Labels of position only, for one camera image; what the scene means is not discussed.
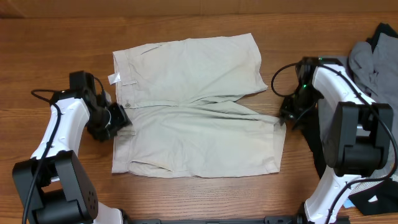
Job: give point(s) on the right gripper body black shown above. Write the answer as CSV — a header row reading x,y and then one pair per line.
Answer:
x,y
288,107

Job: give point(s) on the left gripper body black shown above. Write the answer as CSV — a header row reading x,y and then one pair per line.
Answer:
x,y
107,121

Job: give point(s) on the beige shorts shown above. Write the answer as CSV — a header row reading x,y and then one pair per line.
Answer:
x,y
182,99

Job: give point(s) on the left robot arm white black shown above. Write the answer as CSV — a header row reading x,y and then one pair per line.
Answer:
x,y
53,185

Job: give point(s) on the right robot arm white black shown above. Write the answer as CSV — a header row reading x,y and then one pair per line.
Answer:
x,y
357,142

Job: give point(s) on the grey garment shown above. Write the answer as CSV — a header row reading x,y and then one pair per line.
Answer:
x,y
375,73

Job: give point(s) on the light blue cloth piece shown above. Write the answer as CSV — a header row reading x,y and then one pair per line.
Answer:
x,y
348,204

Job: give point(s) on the black garment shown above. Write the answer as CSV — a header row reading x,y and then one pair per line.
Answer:
x,y
369,198

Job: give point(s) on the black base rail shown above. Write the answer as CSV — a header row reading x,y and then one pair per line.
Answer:
x,y
217,220

